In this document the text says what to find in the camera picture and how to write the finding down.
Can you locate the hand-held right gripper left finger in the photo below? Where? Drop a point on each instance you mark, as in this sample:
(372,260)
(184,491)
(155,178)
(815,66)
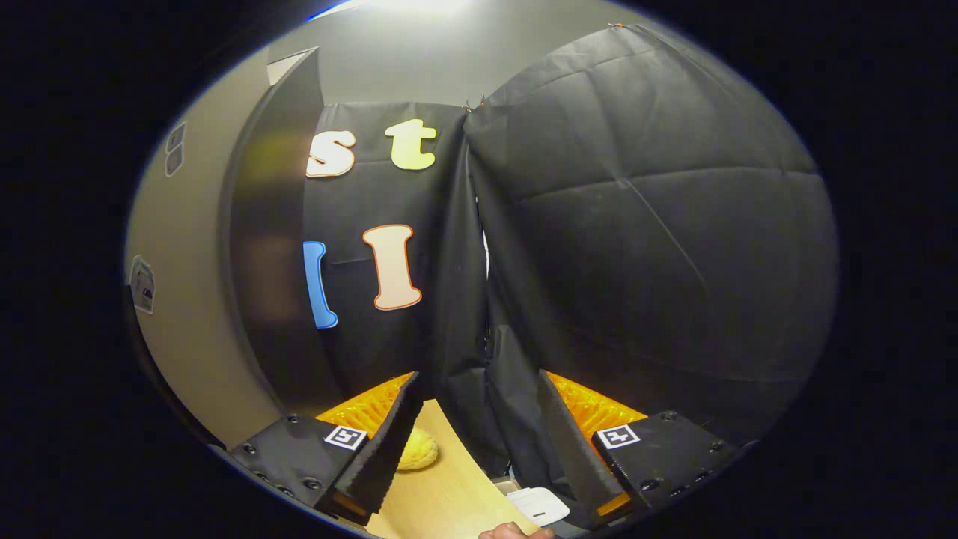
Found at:
(389,449)

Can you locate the yellow plush toy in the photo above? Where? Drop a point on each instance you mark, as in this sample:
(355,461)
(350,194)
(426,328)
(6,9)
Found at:
(420,449)

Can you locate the large ceiling light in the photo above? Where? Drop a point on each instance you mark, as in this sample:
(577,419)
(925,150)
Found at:
(404,6)

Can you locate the white plastic box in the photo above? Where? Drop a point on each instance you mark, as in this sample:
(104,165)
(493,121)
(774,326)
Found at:
(539,505)

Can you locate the black backdrop cloth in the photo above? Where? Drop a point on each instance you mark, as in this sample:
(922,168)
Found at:
(636,262)

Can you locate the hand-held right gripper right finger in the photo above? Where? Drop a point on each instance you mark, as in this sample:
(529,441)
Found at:
(569,449)

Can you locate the grey double-door shoe cabinet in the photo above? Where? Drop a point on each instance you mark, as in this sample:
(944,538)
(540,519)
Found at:
(277,262)

